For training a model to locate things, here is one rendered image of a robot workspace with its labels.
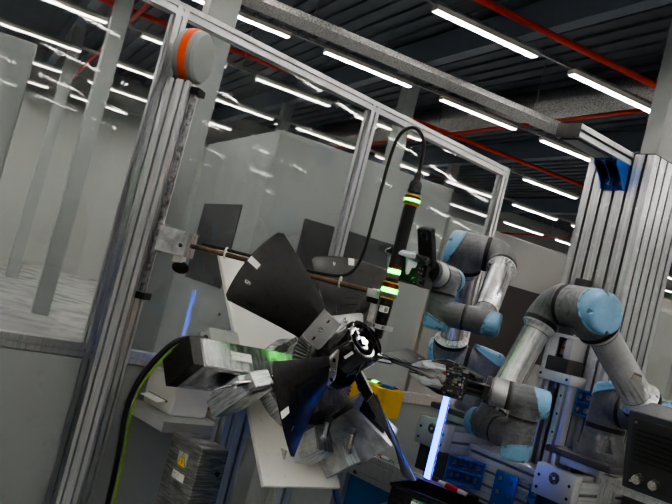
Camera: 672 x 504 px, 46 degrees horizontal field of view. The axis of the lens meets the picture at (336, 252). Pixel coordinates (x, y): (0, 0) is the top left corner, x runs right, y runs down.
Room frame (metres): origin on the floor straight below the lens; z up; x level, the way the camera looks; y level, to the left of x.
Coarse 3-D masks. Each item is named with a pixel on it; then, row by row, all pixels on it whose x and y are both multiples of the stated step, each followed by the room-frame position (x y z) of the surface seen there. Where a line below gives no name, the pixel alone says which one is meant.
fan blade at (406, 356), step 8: (392, 352) 2.25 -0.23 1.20; (400, 352) 2.27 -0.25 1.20; (408, 352) 2.29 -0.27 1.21; (392, 360) 2.09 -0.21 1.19; (400, 360) 2.14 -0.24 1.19; (408, 360) 2.18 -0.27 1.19; (416, 360) 2.23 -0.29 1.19; (424, 360) 2.27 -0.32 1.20; (408, 368) 2.09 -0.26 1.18; (416, 368) 2.13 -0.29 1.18; (432, 376) 2.14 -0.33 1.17; (440, 376) 2.19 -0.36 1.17
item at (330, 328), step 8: (320, 320) 2.00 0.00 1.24; (336, 320) 2.01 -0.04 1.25; (312, 328) 2.00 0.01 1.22; (328, 328) 2.01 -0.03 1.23; (336, 328) 2.01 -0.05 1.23; (304, 336) 2.00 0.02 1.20; (312, 336) 2.00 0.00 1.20; (320, 336) 2.01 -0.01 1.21; (328, 336) 2.01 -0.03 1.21; (312, 344) 2.00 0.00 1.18; (320, 344) 2.01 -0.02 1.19
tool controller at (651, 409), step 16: (640, 416) 1.84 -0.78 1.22; (656, 416) 1.82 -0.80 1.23; (640, 432) 1.84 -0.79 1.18; (656, 432) 1.81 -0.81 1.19; (640, 448) 1.85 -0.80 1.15; (656, 448) 1.82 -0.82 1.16; (624, 464) 1.89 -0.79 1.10; (640, 464) 1.85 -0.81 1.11; (656, 464) 1.82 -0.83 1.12; (624, 480) 1.89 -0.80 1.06; (640, 480) 1.84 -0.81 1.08; (656, 480) 1.82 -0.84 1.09; (656, 496) 1.83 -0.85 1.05
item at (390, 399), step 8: (352, 384) 2.56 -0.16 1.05; (376, 384) 2.54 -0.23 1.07; (352, 392) 2.56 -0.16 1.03; (376, 392) 2.48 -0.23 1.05; (384, 392) 2.47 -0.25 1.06; (392, 392) 2.49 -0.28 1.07; (400, 392) 2.52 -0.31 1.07; (384, 400) 2.47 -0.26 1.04; (392, 400) 2.50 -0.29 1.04; (400, 400) 2.52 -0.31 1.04; (384, 408) 2.48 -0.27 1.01; (392, 408) 2.50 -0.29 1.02; (392, 416) 2.51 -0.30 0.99
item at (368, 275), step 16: (320, 256) 2.26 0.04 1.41; (336, 256) 2.27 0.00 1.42; (336, 272) 2.22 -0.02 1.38; (368, 272) 2.24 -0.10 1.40; (384, 272) 2.26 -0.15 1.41; (320, 288) 2.19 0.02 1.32; (336, 288) 2.18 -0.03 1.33; (336, 304) 2.14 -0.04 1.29; (352, 304) 2.13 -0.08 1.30; (368, 304) 2.13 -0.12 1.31
